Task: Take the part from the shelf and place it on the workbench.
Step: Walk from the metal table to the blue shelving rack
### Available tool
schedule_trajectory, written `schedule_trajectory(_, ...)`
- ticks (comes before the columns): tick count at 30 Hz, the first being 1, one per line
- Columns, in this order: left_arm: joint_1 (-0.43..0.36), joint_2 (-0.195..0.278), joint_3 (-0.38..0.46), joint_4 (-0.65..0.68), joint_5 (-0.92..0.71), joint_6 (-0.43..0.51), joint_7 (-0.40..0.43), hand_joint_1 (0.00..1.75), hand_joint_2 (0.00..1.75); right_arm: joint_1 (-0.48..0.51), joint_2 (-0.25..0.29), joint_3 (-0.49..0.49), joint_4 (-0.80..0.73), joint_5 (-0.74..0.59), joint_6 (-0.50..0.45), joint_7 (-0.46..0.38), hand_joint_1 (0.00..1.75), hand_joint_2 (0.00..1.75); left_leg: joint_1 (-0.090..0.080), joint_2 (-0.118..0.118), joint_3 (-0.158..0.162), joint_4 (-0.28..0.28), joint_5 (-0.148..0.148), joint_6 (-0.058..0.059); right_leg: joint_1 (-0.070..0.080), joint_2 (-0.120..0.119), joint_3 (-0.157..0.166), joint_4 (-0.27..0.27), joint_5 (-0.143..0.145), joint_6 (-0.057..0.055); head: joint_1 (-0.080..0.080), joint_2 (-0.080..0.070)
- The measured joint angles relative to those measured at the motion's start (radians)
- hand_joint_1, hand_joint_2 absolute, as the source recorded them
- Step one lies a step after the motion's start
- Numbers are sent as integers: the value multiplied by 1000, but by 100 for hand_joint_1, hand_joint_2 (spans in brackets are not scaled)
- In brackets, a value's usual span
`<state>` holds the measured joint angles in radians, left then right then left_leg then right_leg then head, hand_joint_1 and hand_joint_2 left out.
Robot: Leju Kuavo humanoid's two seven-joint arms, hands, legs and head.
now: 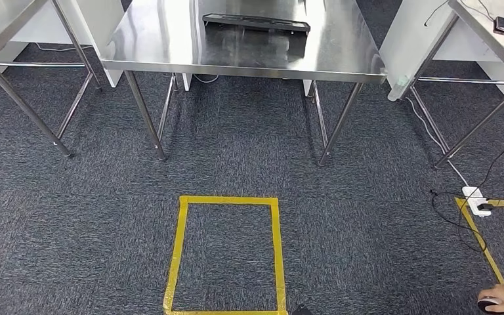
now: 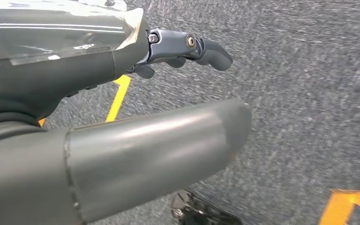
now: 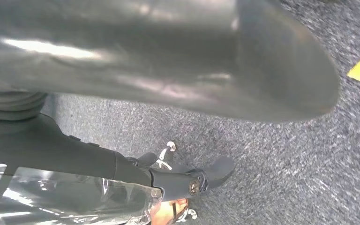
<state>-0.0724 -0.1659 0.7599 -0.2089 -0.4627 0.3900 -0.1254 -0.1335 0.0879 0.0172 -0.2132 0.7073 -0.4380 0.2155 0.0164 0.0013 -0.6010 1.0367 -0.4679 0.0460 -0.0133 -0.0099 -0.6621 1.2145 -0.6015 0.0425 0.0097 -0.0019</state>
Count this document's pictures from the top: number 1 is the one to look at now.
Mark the black round mouse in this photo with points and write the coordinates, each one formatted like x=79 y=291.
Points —
x=489 y=304

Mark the steel workbench table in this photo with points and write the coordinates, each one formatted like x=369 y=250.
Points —
x=0 y=26
x=487 y=39
x=169 y=43

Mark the yellow tape floor square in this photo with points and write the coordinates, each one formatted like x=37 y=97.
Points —
x=473 y=230
x=182 y=243

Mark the long black plastic panel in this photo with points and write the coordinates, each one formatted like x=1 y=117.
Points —
x=256 y=22

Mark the white power strip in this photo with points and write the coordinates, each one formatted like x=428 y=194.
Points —
x=473 y=200

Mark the person's hand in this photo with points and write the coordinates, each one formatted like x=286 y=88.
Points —
x=502 y=292

